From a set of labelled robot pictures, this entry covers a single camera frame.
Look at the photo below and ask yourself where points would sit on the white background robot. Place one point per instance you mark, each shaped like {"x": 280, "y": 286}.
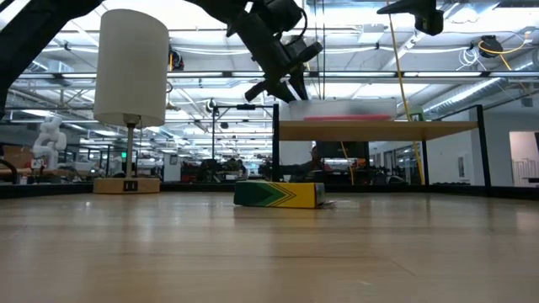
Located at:
{"x": 49, "y": 143}

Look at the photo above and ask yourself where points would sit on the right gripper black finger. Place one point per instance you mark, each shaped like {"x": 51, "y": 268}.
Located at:
{"x": 408, "y": 7}

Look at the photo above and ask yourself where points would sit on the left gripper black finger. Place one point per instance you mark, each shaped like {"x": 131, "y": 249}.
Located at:
{"x": 300, "y": 84}
{"x": 283, "y": 92}

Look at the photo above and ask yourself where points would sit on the black metal table frame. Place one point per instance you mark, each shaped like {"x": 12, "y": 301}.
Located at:
{"x": 463, "y": 191}

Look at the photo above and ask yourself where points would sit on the green yellow crayon box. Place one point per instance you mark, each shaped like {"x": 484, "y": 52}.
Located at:
{"x": 295, "y": 195}

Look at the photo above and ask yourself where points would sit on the silver ventilation duct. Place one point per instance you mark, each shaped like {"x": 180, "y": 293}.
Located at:
{"x": 471, "y": 94}

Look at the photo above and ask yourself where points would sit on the white shade table lamp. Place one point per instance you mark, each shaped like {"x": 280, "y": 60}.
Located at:
{"x": 130, "y": 63}

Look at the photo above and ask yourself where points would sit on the clear supply box purple lid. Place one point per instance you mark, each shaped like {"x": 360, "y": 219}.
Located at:
{"x": 349, "y": 107}

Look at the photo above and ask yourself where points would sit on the wooden raised shelf black legs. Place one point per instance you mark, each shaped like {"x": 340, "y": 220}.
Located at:
{"x": 379, "y": 130}

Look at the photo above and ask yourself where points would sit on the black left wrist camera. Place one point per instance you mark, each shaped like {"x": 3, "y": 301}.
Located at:
{"x": 282, "y": 14}

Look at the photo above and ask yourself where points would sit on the black background rig frame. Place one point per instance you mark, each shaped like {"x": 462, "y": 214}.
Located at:
{"x": 246, "y": 107}

